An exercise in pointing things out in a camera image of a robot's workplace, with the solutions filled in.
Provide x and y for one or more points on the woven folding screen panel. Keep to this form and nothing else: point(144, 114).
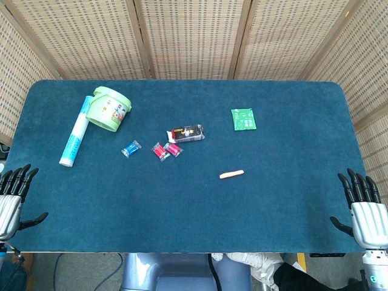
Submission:
point(18, 75)
point(288, 39)
point(194, 39)
point(363, 91)
point(82, 39)

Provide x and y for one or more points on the black snack packet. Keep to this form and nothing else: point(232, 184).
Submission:
point(188, 134)

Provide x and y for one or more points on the green plastic bucket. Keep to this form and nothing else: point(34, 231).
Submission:
point(109, 109)

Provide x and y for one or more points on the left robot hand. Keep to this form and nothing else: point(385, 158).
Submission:
point(9, 212)

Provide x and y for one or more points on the blue-grey robot torso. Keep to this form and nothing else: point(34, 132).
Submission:
point(169, 272)

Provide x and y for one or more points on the small orange stick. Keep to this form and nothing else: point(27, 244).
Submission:
point(232, 174)

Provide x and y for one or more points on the blue candy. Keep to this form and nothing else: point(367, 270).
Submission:
point(131, 148)

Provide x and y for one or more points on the red candy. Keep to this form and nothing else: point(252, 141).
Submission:
point(173, 149)
point(159, 151)

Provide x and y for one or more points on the dark blue table mat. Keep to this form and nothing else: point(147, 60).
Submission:
point(194, 197)

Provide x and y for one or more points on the green sachet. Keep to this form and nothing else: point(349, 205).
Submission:
point(243, 119)

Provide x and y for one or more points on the black cloth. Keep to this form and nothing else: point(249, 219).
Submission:
point(289, 279)

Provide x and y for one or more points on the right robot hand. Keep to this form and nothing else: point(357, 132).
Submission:
point(371, 222)

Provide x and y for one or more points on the white roll with blue print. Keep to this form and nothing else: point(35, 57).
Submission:
point(75, 133)

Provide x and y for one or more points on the white sneaker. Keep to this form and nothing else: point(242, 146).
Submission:
point(260, 265)

